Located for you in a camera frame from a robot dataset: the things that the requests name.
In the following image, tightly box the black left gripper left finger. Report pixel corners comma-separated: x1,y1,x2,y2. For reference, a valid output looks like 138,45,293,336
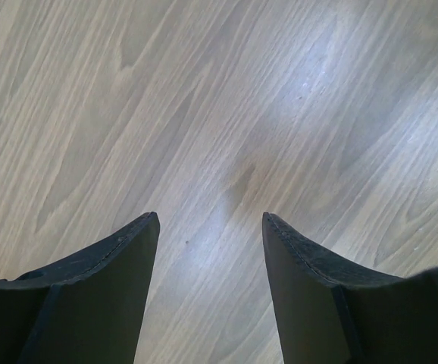
0,212,159,363

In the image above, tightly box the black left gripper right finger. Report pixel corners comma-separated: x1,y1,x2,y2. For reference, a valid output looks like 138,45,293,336
262,213,438,363

